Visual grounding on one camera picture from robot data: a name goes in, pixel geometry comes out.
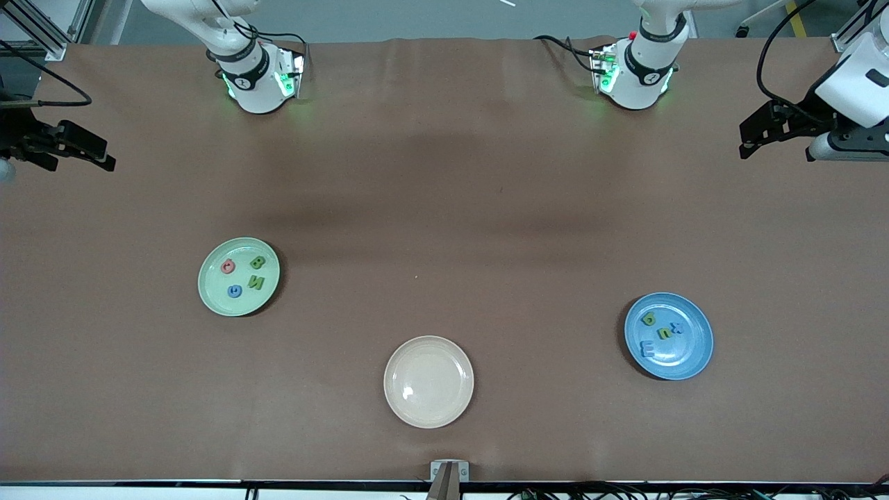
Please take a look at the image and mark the tangled black cables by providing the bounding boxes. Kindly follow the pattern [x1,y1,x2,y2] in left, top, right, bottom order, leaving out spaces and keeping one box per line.
[507,481,889,500]

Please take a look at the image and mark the black arm base cable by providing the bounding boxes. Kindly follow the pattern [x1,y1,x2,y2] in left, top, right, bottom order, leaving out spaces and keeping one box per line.
[233,21,311,70]
[533,35,598,74]

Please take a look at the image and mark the blue plate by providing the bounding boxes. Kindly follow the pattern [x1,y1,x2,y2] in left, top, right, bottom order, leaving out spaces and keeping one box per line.
[624,292,715,381]

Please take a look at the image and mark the beige plate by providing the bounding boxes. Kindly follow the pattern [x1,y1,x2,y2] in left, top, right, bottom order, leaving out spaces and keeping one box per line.
[383,335,475,429]

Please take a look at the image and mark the brown table mat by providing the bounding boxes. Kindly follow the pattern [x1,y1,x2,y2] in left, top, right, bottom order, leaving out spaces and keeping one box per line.
[0,36,889,483]

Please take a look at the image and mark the tan camera pole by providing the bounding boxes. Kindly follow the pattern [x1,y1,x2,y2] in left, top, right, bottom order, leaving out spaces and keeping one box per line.
[425,464,460,500]

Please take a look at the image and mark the aluminium frame profile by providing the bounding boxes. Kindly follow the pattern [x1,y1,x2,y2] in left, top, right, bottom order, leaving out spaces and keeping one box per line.
[830,0,889,53]
[0,0,94,62]

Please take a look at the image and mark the metal base box green light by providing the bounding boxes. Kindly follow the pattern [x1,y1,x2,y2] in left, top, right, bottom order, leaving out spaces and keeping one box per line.
[589,43,620,95]
[276,45,308,99]

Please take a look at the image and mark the grey metal mounting bracket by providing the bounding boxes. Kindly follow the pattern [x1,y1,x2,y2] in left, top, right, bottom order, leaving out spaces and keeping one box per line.
[429,459,470,500]

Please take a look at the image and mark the green plate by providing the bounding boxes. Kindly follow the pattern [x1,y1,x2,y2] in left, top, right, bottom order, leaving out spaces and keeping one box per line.
[197,237,281,317]

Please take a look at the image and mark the white chair base leg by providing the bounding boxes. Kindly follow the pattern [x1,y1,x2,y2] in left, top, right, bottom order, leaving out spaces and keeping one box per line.
[735,0,789,38]

